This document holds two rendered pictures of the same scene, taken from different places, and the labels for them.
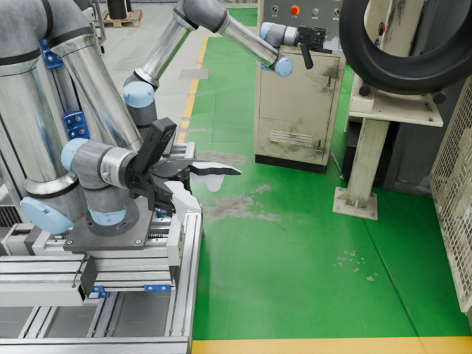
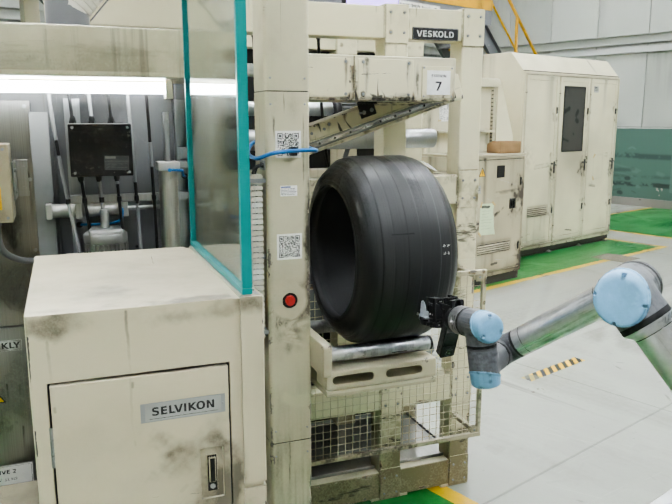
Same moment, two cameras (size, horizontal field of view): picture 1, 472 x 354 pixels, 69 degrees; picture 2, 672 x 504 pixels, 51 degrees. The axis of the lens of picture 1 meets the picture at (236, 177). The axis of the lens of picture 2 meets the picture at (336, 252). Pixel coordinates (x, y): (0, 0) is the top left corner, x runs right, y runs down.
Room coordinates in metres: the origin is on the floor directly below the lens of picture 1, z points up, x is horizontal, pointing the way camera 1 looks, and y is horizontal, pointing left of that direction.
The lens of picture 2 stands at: (2.90, 0.92, 1.58)
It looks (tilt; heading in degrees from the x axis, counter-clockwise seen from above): 11 degrees down; 231
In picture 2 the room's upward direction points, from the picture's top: straight up
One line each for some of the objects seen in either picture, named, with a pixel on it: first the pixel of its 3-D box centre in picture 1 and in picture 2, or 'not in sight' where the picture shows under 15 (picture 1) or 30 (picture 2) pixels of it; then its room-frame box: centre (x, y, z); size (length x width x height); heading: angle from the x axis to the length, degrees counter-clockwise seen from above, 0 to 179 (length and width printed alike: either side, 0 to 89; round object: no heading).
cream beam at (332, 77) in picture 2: not in sight; (361, 80); (1.28, -0.96, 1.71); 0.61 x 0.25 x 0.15; 162
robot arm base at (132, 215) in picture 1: (110, 206); not in sight; (0.78, 0.37, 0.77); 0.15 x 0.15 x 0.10
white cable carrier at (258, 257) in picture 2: not in sight; (257, 256); (1.83, -0.77, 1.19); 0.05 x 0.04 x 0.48; 72
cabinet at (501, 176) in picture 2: not in sight; (472, 217); (-2.46, -3.61, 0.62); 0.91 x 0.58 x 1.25; 1
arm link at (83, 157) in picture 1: (93, 161); not in sight; (0.59, 0.29, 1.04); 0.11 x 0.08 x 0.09; 65
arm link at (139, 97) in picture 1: (140, 102); not in sight; (1.28, 0.38, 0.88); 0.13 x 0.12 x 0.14; 17
